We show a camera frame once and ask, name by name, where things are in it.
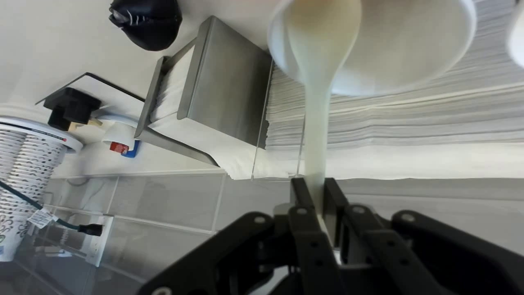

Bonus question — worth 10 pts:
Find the black cable with tag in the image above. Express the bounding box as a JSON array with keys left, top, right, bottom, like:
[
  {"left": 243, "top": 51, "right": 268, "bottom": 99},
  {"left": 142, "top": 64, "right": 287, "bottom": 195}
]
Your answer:
[{"left": 0, "top": 179, "right": 106, "bottom": 238}]

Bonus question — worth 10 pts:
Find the white red blue small object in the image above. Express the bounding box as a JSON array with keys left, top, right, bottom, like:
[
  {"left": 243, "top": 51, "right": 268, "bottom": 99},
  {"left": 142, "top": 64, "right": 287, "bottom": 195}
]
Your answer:
[{"left": 101, "top": 113, "right": 143, "bottom": 161}]

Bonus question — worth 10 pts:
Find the patterned white paper cup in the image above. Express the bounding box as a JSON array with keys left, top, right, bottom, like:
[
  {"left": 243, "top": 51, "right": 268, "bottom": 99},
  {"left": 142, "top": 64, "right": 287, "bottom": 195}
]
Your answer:
[
  {"left": 268, "top": 0, "right": 479, "bottom": 99},
  {"left": 507, "top": 0, "right": 524, "bottom": 71}
]

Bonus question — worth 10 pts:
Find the white plastic spoon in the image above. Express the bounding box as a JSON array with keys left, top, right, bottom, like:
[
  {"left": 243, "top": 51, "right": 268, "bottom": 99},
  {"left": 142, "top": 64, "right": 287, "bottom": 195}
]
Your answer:
[{"left": 286, "top": 0, "right": 364, "bottom": 223}]

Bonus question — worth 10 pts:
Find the black round object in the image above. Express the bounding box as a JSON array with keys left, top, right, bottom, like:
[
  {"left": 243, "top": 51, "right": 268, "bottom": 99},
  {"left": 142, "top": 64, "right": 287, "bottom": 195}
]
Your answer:
[{"left": 107, "top": 0, "right": 184, "bottom": 53}]

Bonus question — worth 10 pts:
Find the white wall outlet plate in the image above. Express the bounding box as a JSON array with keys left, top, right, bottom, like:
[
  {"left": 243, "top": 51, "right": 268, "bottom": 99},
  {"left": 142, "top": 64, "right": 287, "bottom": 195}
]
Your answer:
[{"left": 32, "top": 210, "right": 117, "bottom": 269}]

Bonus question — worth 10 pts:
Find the black cable clip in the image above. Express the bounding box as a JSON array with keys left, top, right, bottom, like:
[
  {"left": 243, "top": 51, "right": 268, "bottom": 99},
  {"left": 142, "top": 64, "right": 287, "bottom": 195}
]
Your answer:
[{"left": 43, "top": 87, "right": 104, "bottom": 133}]

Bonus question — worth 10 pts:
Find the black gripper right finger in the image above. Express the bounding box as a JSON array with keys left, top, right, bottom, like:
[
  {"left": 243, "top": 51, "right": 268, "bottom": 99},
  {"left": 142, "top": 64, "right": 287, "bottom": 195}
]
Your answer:
[{"left": 325, "top": 177, "right": 524, "bottom": 295}]

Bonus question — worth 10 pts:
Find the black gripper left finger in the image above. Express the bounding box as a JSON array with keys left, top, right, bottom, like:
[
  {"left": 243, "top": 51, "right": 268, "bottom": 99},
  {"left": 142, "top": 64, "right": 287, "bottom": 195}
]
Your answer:
[{"left": 137, "top": 177, "right": 348, "bottom": 295}]

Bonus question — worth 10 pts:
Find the patterned paper cup stack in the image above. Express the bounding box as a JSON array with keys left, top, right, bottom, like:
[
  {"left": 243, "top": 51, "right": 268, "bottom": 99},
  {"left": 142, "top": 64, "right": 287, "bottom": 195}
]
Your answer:
[{"left": 0, "top": 105, "right": 86, "bottom": 264}]

